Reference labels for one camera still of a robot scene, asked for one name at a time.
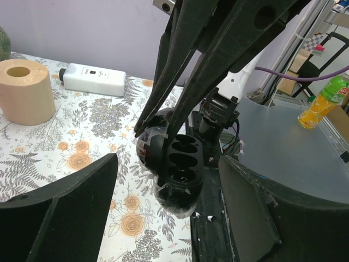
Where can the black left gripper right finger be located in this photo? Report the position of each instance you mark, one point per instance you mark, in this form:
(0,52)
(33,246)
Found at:
(273,222)

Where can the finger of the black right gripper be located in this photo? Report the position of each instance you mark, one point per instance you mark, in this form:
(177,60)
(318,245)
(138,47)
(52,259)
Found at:
(177,46)
(235,33)

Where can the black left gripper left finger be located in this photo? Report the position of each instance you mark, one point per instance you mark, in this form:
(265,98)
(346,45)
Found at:
(62,221)

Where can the black earbud charging case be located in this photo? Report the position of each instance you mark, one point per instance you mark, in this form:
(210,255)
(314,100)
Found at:
(177,167)

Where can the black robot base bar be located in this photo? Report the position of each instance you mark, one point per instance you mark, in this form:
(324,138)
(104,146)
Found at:
(211,234)

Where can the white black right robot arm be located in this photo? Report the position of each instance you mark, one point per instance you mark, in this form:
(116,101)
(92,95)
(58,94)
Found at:
(214,113)

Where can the floral patterned table mat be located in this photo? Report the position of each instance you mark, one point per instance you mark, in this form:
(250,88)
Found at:
(84,128)

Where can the orange juice bottle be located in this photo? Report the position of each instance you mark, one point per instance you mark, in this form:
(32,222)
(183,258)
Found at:
(333,93)

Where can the white plastic bottle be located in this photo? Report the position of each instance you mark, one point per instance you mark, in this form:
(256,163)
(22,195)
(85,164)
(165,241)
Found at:
(85,78)

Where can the beige tape roll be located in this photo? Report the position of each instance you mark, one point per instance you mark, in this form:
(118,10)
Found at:
(26,92)

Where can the green melon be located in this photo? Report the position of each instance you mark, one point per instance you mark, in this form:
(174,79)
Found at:
(5,45)

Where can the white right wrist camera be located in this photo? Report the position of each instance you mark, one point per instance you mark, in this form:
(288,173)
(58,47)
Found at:
(165,5)

